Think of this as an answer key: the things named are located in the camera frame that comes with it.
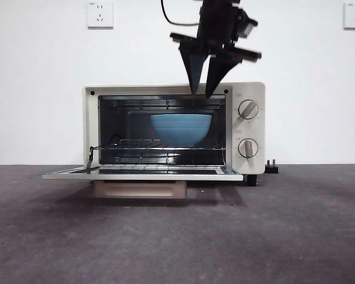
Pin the blue bowl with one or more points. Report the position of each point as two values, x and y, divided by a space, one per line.
180 130

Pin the white toaster oven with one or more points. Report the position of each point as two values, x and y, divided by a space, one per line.
248 88

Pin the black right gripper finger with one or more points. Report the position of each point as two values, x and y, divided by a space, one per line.
219 71
195 68

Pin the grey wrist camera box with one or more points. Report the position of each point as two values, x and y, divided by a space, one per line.
248 25

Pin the beige oven knob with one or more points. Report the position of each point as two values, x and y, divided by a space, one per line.
248 148
248 109

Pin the black power plug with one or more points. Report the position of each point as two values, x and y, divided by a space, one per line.
271 169

